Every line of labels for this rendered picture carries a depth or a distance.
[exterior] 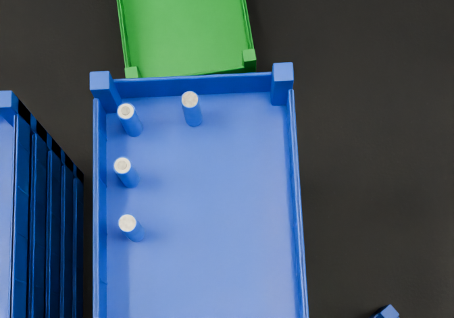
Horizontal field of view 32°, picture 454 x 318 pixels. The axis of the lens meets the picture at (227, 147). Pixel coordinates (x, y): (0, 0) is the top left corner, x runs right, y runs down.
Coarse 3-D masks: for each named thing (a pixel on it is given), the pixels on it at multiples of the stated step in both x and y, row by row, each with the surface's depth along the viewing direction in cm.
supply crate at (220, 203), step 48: (96, 96) 80; (144, 96) 86; (240, 96) 86; (288, 96) 80; (96, 144) 79; (144, 144) 85; (192, 144) 84; (240, 144) 84; (288, 144) 84; (96, 192) 78; (144, 192) 83; (192, 192) 83; (240, 192) 83; (288, 192) 83; (96, 240) 77; (144, 240) 82; (192, 240) 82; (240, 240) 82; (288, 240) 82; (96, 288) 76; (144, 288) 81; (192, 288) 81; (240, 288) 80; (288, 288) 80
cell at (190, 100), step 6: (186, 96) 79; (192, 96) 79; (198, 96) 79; (186, 102) 79; (192, 102) 79; (198, 102) 79; (186, 108) 79; (192, 108) 79; (198, 108) 80; (186, 114) 81; (192, 114) 81; (198, 114) 82; (186, 120) 84; (192, 120) 83; (198, 120) 83
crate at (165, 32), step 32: (128, 0) 133; (160, 0) 132; (192, 0) 132; (224, 0) 132; (128, 32) 131; (160, 32) 131; (192, 32) 131; (224, 32) 131; (128, 64) 124; (160, 64) 130; (192, 64) 129; (224, 64) 129
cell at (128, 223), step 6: (126, 216) 76; (132, 216) 76; (120, 222) 76; (126, 222) 76; (132, 222) 76; (138, 222) 78; (120, 228) 76; (126, 228) 76; (132, 228) 76; (138, 228) 78; (126, 234) 77; (132, 234) 77; (138, 234) 79; (144, 234) 82; (132, 240) 81; (138, 240) 81
